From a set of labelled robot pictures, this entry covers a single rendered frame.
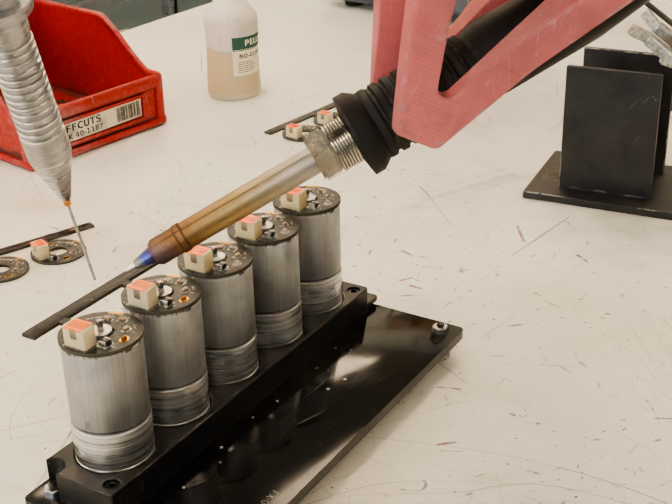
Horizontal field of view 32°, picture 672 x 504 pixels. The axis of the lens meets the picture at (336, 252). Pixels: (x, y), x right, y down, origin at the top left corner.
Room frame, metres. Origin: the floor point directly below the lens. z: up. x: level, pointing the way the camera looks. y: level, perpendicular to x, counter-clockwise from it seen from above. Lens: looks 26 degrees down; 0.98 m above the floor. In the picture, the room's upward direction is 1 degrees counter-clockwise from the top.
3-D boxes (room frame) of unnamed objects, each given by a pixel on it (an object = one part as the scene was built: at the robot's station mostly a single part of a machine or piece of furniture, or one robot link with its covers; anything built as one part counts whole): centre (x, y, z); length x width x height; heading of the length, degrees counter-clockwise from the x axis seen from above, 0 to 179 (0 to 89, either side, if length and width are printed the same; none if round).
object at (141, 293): (0.32, 0.06, 0.82); 0.01 x 0.01 x 0.01; 58
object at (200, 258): (0.34, 0.04, 0.82); 0.01 x 0.01 x 0.01; 58
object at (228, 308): (0.35, 0.04, 0.79); 0.02 x 0.02 x 0.05
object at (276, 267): (0.37, 0.03, 0.79); 0.02 x 0.02 x 0.05
